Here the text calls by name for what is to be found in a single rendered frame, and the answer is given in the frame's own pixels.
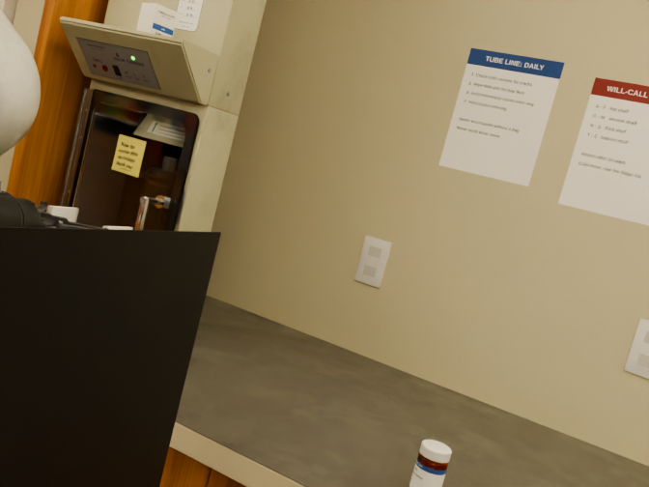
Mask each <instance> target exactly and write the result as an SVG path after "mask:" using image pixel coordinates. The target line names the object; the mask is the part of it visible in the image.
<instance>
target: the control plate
mask: <svg viewBox="0 0 649 487"><path fill-rule="evenodd" d="M76 39H77V41H78V44H79V46H80V48H81V51H82V53H83V55H84V57H85V60H86V62H87V64H88V67H89V69H90V71H91V74H94V75H98V76H103V77H107V78H111V79H116V80H120V81H124V82H127V83H132V84H136V85H140V86H144V87H149V88H153V89H157V90H160V87H159V84H158V81H157V78H156V76H155V71H154V68H153V65H152V63H151V60H150V57H149V54H148V51H143V50H138V49H133V48H129V47H124V46H119V45H115V44H110V43H101V42H96V41H91V40H86V39H82V38H77V37H76ZM115 52H118V53H119V55H120V57H117V56H116V55H115ZM131 55H132V56H134V57H135V60H134V61H133V60H132V59H131ZM93 64H96V65H97V67H96V68H95V67H94V66H93ZM103 65H105V66H106V67H107V68H108V71H107V72H105V71H104V70H103V69H102V66H103ZM112 65H114V66H118V68H119V70H120V73H121V75H122V76H118V75H116V73H115V72H114V70H113V67H112ZM125 70H127V71H128V74H125ZM134 72H136V73H137V76H134ZM143 74H145V75H146V76H147V78H143Z"/></svg>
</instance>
